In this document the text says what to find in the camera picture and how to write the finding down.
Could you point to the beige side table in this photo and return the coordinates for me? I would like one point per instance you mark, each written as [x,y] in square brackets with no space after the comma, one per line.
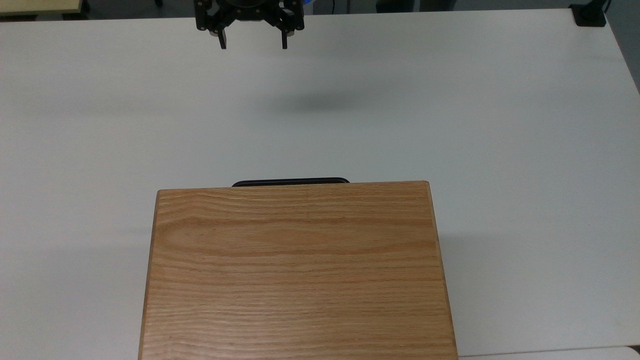
[35,5]

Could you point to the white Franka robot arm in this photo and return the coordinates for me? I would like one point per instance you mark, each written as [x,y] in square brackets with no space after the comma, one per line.
[308,2]

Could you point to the wooden drawer cabinet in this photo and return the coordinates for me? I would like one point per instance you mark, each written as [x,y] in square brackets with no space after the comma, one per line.
[300,275]

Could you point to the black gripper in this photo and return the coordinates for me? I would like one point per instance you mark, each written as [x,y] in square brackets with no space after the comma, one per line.
[250,12]

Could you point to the black table clamp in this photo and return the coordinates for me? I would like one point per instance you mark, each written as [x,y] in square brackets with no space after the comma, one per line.
[589,15]

